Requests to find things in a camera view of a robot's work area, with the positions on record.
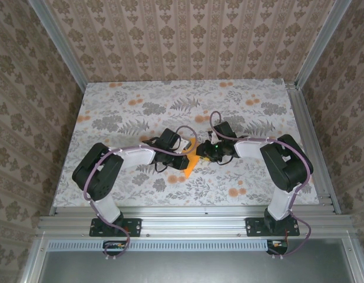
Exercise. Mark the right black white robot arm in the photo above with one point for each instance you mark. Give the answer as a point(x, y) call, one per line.
point(288, 165)

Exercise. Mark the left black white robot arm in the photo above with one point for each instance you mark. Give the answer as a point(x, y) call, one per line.
point(96, 174)

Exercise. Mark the grey metal sheet panel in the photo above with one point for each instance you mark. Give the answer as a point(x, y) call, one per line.
point(193, 268)

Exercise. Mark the floral patterned table cover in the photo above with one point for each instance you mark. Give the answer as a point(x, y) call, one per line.
point(185, 103)

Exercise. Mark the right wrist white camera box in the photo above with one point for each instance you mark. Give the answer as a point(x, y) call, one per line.
point(212, 136)

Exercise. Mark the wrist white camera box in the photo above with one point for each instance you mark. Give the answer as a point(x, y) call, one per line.
point(212, 136)
point(184, 146)

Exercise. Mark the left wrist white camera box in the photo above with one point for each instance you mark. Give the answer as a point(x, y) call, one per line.
point(184, 146)

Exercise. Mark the aluminium crosswise frame rail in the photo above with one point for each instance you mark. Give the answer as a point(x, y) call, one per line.
point(193, 224)

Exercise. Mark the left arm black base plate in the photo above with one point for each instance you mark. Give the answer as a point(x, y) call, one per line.
point(132, 227)

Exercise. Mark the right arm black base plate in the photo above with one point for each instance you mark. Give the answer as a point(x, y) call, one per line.
point(255, 227)

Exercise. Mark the aluminium lengthwise frame rail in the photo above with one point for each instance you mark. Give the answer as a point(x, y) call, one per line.
point(311, 141)

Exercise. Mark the aluminium frame post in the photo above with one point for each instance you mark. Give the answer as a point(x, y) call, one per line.
point(58, 44)
point(320, 44)

